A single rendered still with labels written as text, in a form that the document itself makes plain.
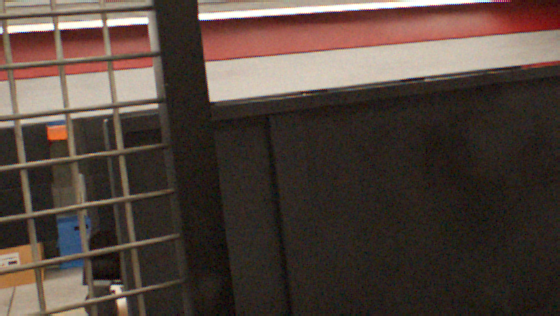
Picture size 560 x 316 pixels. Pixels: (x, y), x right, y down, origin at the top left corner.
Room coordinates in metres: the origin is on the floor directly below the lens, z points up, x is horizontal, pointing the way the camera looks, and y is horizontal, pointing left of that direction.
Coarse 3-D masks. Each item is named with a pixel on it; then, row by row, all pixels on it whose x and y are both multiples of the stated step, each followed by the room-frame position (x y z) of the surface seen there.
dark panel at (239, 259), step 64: (128, 128) 0.66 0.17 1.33; (256, 128) 0.72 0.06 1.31; (320, 128) 0.75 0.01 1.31; (384, 128) 0.79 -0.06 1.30; (448, 128) 0.83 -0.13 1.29; (512, 128) 0.87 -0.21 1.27; (256, 192) 0.72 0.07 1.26; (320, 192) 0.75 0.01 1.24; (384, 192) 0.79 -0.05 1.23; (448, 192) 0.82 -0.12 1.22; (512, 192) 0.87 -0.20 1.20; (128, 256) 0.65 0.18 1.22; (256, 256) 0.71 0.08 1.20; (320, 256) 0.75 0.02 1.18; (384, 256) 0.78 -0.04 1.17; (448, 256) 0.82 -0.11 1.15; (512, 256) 0.86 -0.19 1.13
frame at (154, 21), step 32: (160, 0) 0.42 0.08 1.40; (192, 0) 0.43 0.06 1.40; (160, 32) 0.42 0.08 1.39; (192, 32) 0.43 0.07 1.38; (160, 64) 0.42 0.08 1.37; (192, 64) 0.42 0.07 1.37; (160, 96) 0.43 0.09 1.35; (192, 96) 0.42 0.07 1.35; (192, 128) 0.42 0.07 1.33; (192, 160) 0.42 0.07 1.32; (192, 192) 0.42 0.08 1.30; (192, 224) 0.42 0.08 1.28; (224, 224) 0.43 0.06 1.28; (192, 256) 0.42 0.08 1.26; (224, 256) 0.43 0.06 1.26; (192, 288) 0.42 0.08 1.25; (224, 288) 0.43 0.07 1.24
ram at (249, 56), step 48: (528, 0) 1.53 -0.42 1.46; (0, 48) 1.06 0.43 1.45; (48, 48) 1.09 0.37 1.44; (96, 48) 1.12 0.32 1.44; (144, 48) 1.16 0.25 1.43; (240, 48) 1.23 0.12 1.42; (288, 48) 1.27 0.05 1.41; (336, 48) 1.31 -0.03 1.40; (384, 48) 1.36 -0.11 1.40; (432, 48) 1.41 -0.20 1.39; (480, 48) 1.46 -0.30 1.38; (528, 48) 1.52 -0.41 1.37; (0, 96) 1.06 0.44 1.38; (48, 96) 1.09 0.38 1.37; (96, 96) 1.12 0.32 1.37; (144, 96) 1.15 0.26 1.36; (240, 96) 1.22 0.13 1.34
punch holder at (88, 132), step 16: (128, 112) 1.14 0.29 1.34; (144, 112) 1.15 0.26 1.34; (80, 128) 1.13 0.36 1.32; (96, 128) 1.11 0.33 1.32; (80, 144) 1.14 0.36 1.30; (96, 144) 1.11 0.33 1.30; (96, 160) 1.11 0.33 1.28; (80, 176) 1.17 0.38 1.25; (96, 176) 1.11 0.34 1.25; (96, 192) 1.11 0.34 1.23; (96, 208) 1.12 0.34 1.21; (112, 208) 1.12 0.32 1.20; (96, 224) 1.13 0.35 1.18; (112, 224) 1.12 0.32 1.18
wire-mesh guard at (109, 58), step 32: (0, 0) 0.39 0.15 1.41; (32, 64) 0.39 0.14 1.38; (64, 64) 0.40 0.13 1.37; (64, 96) 0.40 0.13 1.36; (64, 160) 0.40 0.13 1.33; (128, 192) 0.41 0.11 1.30; (160, 192) 0.42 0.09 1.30; (32, 224) 0.39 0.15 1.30; (128, 224) 0.41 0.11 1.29; (32, 256) 0.39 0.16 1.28; (64, 256) 0.39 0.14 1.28; (160, 288) 0.42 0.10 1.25
